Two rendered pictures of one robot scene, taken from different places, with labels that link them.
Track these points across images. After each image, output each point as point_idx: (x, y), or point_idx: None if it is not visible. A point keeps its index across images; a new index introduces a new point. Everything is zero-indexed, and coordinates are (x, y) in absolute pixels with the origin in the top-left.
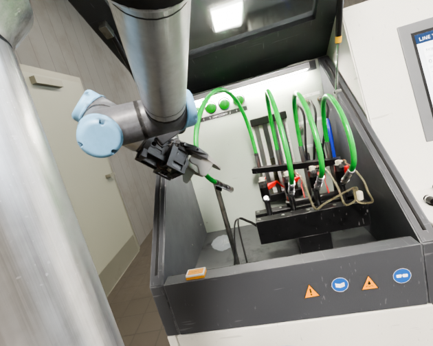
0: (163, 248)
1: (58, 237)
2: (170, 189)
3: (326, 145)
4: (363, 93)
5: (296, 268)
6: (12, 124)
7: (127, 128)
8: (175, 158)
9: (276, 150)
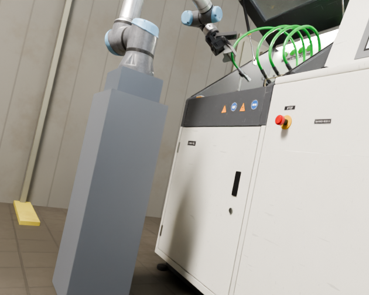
0: (202, 91)
1: None
2: (232, 80)
3: None
4: (338, 28)
5: (224, 95)
6: None
7: (194, 16)
8: (217, 43)
9: None
